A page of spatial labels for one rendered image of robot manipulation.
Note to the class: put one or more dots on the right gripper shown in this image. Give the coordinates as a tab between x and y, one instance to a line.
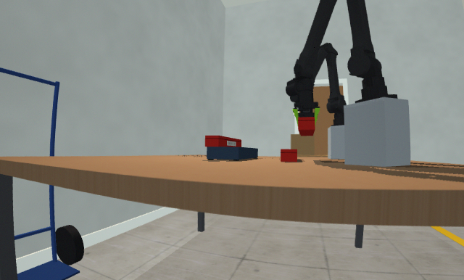
308	114

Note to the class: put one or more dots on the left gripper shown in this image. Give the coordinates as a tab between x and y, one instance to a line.
305	104

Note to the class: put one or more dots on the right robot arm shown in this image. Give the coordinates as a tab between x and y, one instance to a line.
338	103

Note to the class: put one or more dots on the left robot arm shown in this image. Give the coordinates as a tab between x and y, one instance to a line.
373	84

